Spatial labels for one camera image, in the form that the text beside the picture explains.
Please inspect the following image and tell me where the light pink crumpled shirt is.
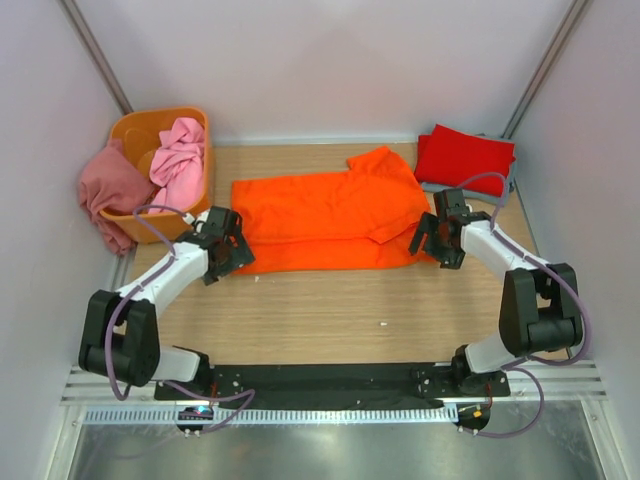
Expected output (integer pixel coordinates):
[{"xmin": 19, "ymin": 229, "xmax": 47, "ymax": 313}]
[{"xmin": 149, "ymin": 117, "xmax": 205, "ymax": 212}]

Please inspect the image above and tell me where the left corner aluminium post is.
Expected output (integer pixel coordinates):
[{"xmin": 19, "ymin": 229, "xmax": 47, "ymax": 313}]
[{"xmin": 58, "ymin": 0, "xmax": 134, "ymax": 115}]

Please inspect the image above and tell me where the orange t-shirt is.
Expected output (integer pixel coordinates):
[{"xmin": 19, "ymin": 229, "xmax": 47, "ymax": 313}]
[{"xmin": 231, "ymin": 146, "xmax": 430, "ymax": 275}]

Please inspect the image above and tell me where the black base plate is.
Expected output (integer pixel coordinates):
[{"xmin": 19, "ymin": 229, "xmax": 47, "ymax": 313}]
[{"xmin": 184, "ymin": 362, "xmax": 511, "ymax": 411}]

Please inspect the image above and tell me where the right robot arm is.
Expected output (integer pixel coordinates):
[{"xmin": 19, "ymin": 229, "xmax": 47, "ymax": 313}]
[{"xmin": 409, "ymin": 188, "xmax": 590, "ymax": 396}]

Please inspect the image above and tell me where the aluminium rail frame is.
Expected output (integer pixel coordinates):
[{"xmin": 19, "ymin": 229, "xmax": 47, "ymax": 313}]
[{"xmin": 47, "ymin": 249, "xmax": 640, "ymax": 480}]

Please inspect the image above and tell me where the right corner aluminium post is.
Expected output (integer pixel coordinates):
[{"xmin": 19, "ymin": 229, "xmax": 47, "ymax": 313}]
[{"xmin": 501, "ymin": 0, "xmax": 592, "ymax": 140}]

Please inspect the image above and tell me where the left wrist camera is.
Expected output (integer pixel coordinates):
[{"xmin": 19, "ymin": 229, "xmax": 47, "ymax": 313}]
[{"xmin": 182, "ymin": 210, "xmax": 209, "ymax": 232}]

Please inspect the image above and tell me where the white slotted cable duct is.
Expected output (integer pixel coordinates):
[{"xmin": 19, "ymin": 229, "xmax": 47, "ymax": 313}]
[{"xmin": 83, "ymin": 404, "xmax": 458, "ymax": 427}]

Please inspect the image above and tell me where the corner aluminium post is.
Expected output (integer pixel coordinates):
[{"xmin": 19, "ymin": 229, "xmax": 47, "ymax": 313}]
[
  {"xmin": 58, "ymin": 0, "xmax": 134, "ymax": 115},
  {"xmin": 501, "ymin": 0, "xmax": 592, "ymax": 140}
]

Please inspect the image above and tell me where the dusty pink crumpled shirt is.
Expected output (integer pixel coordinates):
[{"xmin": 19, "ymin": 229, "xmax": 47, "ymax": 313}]
[{"xmin": 77, "ymin": 139, "xmax": 154, "ymax": 255}]

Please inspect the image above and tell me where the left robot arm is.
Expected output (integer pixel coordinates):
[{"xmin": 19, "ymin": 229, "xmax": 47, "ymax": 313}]
[{"xmin": 78, "ymin": 207, "xmax": 255, "ymax": 401}]

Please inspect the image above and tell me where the orange plastic basket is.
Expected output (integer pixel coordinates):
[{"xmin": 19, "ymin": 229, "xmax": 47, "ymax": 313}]
[{"xmin": 109, "ymin": 106, "xmax": 214, "ymax": 240}]

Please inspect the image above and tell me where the folded grey t-shirt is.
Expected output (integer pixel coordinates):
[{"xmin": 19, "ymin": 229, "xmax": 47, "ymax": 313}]
[{"xmin": 417, "ymin": 132, "xmax": 519, "ymax": 209}]

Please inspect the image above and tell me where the folded red t-shirt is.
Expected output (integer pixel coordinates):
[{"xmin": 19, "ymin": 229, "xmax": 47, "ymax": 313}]
[{"xmin": 412, "ymin": 123, "xmax": 517, "ymax": 197}]

